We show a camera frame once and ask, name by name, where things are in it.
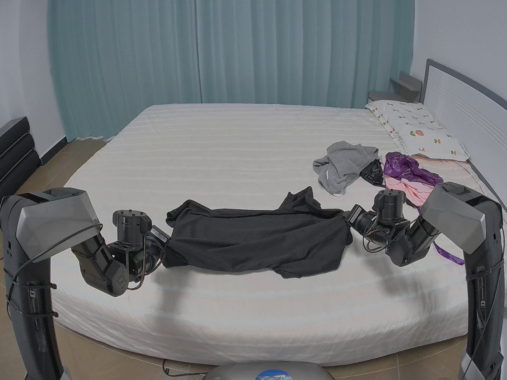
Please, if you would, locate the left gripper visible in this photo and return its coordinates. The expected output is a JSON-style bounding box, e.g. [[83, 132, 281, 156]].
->
[[139, 226, 172, 272]]

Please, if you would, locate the grey garment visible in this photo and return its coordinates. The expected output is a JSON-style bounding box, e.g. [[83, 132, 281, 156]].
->
[[312, 141, 379, 196]]

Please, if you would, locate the blue-green curtain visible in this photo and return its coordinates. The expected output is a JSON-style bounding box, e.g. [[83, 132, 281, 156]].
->
[[48, 0, 203, 142], [196, 0, 416, 108]]

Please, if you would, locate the purple garment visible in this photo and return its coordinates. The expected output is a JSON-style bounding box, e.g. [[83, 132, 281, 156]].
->
[[382, 151, 465, 267]]

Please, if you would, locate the white printed pillow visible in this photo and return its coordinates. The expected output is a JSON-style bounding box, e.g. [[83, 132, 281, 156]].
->
[[364, 100, 471, 162]]

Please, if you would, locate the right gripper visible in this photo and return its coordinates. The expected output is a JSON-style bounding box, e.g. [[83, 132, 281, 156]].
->
[[345, 205, 383, 239]]

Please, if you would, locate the pink garment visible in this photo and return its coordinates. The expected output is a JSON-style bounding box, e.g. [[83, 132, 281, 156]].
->
[[384, 176, 433, 209]]

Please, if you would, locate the black chest of drawers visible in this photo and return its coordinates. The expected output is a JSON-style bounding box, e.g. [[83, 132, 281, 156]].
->
[[0, 117, 42, 198]]

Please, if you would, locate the small black garment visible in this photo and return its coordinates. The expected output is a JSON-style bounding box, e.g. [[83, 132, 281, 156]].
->
[[359, 159, 386, 187]]

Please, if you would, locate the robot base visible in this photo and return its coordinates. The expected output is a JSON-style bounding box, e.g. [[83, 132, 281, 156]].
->
[[202, 363, 336, 380]]

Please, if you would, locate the black T-shirt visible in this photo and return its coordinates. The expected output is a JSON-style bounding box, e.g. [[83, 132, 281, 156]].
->
[[163, 186, 354, 279]]

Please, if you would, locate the grey bedside table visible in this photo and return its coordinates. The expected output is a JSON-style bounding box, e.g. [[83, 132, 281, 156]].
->
[[368, 71, 423, 104]]

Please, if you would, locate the bed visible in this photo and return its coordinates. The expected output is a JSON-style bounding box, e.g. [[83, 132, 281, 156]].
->
[[49, 59, 507, 367]]

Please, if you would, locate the black cable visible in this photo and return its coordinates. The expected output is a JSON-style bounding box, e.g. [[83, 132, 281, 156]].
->
[[162, 356, 211, 374], [6, 223, 104, 292]]

